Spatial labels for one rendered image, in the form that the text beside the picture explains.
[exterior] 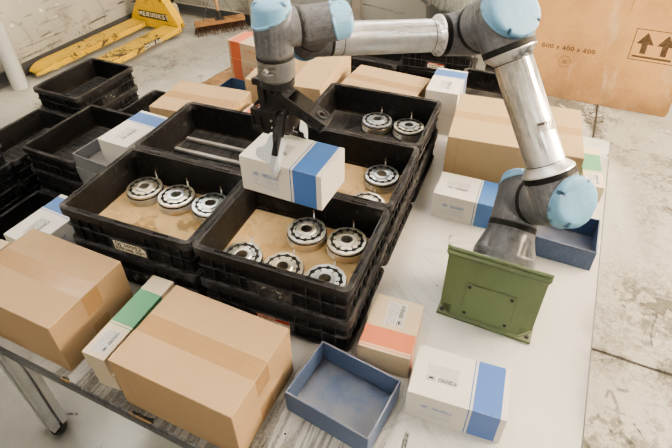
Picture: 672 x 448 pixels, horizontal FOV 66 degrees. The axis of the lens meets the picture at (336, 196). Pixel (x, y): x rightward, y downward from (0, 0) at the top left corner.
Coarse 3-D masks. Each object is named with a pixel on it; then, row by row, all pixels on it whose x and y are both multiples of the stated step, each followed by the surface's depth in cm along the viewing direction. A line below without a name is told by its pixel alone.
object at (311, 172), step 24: (264, 144) 117; (288, 144) 117; (312, 144) 117; (264, 168) 113; (288, 168) 110; (312, 168) 110; (336, 168) 114; (264, 192) 117; (288, 192) 114; (312, 192) 111
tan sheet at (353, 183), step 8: (352, 168) 162; (360, 168) 162; (352, 176) 158; (360, 176) 158; (400, 176) 158; (344, 184) 155; (352, 184) 155; (360, 184) 155; (344, 192) 152; (352, 192) 152; (392, 192) 152; (384, 200) 149
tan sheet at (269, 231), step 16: (256, 224) 142; (272, 224) 142; (288, 224) 142; (240, 240) 137; (256, 240) 137; (272, 240) 137; (368, 240) 136; (304, 256) 132; (320, 256) 132; (352, 272) 128
